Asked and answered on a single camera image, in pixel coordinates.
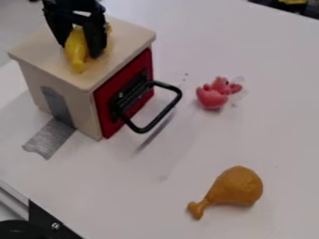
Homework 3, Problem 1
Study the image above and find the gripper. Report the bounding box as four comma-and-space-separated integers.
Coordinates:
39, 0, 110, 60

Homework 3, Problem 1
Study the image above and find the yellow toy banana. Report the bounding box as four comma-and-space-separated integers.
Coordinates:
63, 23, 114, 75

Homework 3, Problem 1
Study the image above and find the drawer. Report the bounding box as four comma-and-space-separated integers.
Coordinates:
90, 47, 185, 140

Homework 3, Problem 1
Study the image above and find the cabinet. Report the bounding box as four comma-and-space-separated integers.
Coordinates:
6, 16, 159, 142

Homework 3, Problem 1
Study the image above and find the grey tape strip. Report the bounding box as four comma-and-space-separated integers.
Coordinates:
21, 85, 77, 161

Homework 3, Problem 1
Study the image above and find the pink toy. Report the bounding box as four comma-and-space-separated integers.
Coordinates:
194, 76, 244, 111

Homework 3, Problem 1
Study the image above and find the toy chicken drumstick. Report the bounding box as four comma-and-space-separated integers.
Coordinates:
186, 165, 265, 220

